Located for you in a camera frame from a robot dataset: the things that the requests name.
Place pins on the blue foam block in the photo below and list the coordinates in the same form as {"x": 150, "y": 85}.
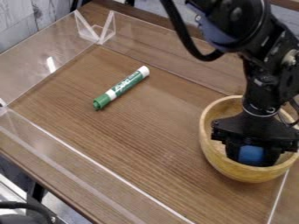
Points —
{"x": 251, "y": 155}

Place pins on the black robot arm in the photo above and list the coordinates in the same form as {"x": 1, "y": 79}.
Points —
{"x": 240, "y": 26}

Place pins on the brown wooden bowl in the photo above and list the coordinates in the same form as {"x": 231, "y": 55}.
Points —
{"x": 224, "y": 107}

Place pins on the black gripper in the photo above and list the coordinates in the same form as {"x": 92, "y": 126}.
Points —
{"x": 261, "y": 131}

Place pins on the green dry erase marker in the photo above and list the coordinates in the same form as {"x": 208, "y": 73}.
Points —
{"x": 120, "y": 88}

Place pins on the black metal table leg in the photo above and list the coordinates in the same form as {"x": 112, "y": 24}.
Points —
{"x": 37, "y": 192}

